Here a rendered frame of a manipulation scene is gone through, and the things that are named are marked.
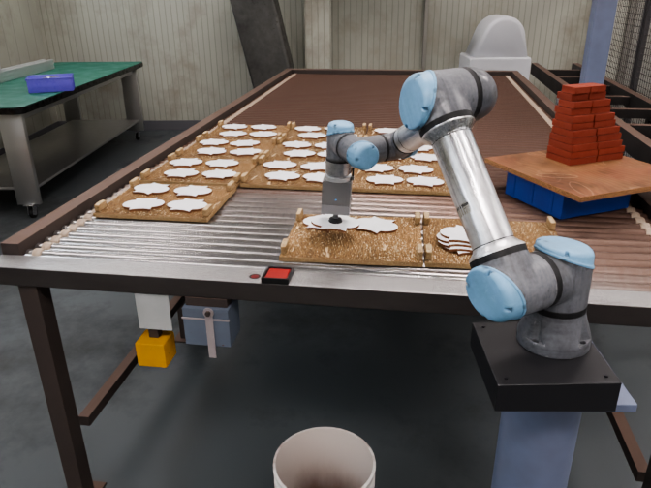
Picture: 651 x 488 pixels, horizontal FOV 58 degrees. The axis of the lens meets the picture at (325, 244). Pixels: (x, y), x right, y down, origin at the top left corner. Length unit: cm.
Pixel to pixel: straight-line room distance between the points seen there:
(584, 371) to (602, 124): 130
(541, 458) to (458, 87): 83
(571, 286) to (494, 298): 17
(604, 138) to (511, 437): 131
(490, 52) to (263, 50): 247
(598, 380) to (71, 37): 743
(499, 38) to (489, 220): 570
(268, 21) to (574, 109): 499
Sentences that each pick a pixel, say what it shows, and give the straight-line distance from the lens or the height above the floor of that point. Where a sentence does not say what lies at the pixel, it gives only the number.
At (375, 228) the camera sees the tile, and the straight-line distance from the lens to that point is 186.
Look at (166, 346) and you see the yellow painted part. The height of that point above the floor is 69.
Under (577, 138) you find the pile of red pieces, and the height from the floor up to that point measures 113.
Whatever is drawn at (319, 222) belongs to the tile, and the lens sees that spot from 179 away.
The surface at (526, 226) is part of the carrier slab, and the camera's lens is 199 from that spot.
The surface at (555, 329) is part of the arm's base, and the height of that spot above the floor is 100.
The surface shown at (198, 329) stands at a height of 76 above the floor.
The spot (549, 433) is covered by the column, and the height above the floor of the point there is 75.
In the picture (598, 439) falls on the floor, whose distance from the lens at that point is 267.
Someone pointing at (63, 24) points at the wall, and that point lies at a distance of 810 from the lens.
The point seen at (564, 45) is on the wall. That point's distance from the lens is 791.
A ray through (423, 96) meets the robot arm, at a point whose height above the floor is 144.
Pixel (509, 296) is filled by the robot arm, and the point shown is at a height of 112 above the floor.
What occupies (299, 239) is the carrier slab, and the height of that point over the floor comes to 94.
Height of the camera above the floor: 164
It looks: 24 degrees down
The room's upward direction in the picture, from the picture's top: 1 degrees counter-clockwise
